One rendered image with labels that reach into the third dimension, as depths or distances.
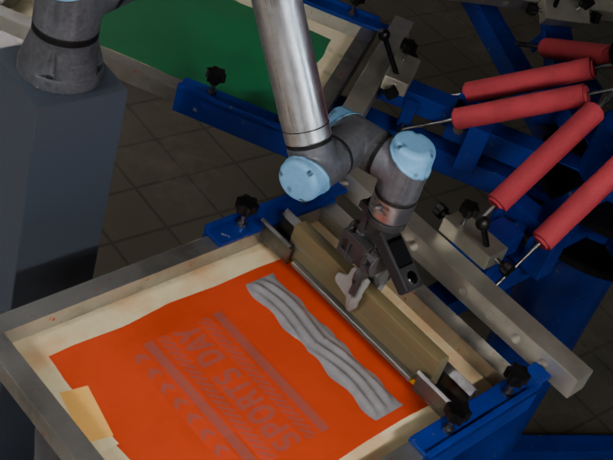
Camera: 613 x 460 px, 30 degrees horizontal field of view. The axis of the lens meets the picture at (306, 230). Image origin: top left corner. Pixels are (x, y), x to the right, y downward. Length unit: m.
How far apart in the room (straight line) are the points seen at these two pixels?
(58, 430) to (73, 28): 0.67
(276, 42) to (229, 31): 1.07
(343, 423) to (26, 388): 0.52
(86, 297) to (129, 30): 0.91
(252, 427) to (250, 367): 0.13
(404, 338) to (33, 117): 0.74
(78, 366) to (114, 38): 0.98
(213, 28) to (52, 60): 0.83
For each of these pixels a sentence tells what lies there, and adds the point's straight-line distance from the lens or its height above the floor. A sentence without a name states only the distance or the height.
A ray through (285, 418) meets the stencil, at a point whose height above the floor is 0.96.
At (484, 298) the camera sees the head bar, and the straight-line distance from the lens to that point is 2.15.
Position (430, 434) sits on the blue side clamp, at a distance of 1.92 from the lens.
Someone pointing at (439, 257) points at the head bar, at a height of 1.04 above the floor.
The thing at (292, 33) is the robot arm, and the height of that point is 1.52.
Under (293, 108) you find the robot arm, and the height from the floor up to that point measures 1.42.
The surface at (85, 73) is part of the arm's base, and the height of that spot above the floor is 1.24.
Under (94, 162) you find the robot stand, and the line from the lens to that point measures 2.15.
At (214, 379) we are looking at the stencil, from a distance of 1.94.
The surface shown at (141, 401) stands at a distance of 1.88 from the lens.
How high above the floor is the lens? 2.39
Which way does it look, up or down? 39 degrees down
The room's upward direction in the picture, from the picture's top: 19 degrees clockwise
